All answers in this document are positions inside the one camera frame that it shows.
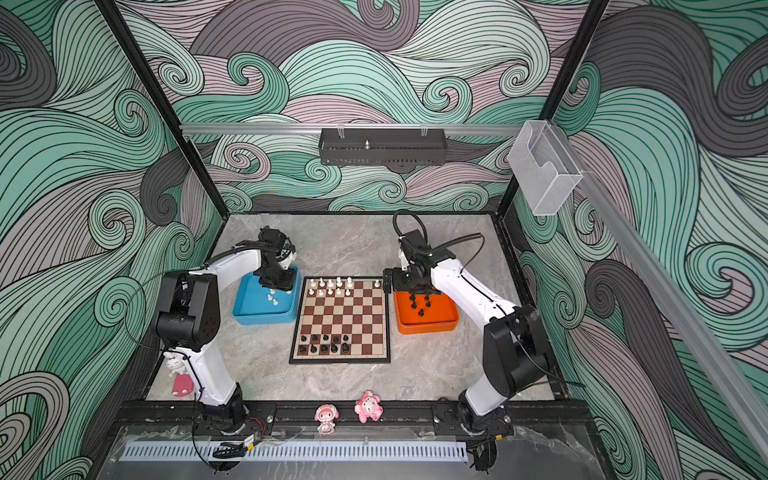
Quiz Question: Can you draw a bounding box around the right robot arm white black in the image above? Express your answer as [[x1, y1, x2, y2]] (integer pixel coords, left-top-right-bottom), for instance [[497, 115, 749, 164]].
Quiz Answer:
[[390, 209, 554, 434]]

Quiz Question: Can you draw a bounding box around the pink flat phone toy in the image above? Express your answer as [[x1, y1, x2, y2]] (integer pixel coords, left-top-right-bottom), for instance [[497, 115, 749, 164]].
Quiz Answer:
[[172, 374, 195, 398]]

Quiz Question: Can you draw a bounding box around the pink pig plush figurine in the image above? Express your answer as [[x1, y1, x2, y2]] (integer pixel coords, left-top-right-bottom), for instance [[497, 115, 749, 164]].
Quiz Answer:
[[354, 390, 384, 424]]

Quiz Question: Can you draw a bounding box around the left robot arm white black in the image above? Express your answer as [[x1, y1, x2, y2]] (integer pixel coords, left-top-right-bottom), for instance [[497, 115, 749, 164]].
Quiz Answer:
[[150, 226, 297, 435]]

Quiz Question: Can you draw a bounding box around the white slotted cable duct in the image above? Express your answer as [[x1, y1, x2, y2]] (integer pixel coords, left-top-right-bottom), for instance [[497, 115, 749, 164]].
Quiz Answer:
[[118, 441, 468, 463]]

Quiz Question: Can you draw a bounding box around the blue plastic tray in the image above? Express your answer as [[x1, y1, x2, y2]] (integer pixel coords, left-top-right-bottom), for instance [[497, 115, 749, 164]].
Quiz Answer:
[[232, 266, 302, 326]]

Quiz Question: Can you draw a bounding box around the aluminium rail back wall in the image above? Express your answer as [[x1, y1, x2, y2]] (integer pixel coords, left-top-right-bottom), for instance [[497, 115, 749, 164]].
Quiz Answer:
[[179, 122, 522, 137]]

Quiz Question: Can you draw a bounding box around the orange plastic tray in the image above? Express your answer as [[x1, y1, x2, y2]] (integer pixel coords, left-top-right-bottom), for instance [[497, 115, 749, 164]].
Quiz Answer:
[[394, 291, 459, 335]]

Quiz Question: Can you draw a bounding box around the folding chessboard brown cream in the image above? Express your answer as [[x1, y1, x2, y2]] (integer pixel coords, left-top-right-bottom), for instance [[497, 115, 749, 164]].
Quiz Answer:
[[289, 276, 392, 365]]

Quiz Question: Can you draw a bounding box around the black perforated wall shelf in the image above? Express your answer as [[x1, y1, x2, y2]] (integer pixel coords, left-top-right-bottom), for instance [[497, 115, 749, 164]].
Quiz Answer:
[[318, 129, 448, 167]]

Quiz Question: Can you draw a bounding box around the aluminium rail wall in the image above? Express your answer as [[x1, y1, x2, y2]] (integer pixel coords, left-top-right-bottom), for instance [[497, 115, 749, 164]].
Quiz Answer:
[[179, 122, 522, 137], [544, 121, 767, 460]]

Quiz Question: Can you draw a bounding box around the pink hooded doll figurine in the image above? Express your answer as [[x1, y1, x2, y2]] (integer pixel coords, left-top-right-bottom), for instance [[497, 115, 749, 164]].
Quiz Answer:
[[314, 404, 339, 435]]

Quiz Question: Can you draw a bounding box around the aluminium rail right wall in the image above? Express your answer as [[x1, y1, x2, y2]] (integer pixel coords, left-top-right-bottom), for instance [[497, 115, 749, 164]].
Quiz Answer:
[[544, 121, 767, 460]]

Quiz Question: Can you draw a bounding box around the white bunny figurine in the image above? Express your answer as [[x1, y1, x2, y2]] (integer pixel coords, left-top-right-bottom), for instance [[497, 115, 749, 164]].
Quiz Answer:
[[163, 351, 187, 376]]

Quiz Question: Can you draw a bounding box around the black front mounting rail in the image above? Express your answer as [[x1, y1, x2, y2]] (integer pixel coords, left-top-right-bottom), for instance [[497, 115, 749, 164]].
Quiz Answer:
[[113, 399, 595, 439]]

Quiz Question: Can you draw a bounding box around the clear acrylic wall holder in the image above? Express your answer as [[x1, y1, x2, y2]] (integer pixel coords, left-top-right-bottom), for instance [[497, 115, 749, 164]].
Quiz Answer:
[[507, 120, 583, 216]]

